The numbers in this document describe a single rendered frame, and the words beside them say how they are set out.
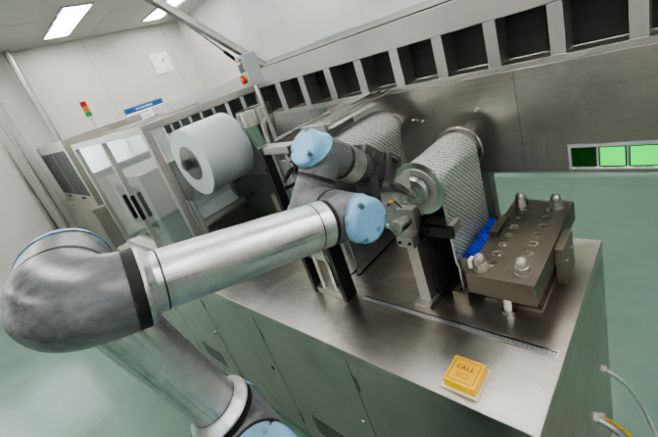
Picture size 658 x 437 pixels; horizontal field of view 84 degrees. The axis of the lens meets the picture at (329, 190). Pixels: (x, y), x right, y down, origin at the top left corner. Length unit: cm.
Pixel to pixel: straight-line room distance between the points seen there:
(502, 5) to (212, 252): 93
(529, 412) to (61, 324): 79
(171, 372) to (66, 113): 563
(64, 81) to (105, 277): 581
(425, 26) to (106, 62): 559
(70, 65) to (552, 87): 588
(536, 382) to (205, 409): 65
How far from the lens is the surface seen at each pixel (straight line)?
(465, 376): 94
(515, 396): 93
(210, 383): 71
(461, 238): 107
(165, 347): 65
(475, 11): 115
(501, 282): 99
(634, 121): 114
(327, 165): 68
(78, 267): 48
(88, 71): 632
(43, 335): 49
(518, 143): 120
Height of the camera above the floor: 164
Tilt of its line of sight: 20 degrees down
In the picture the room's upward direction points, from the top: 19 degrees counter-clockwise
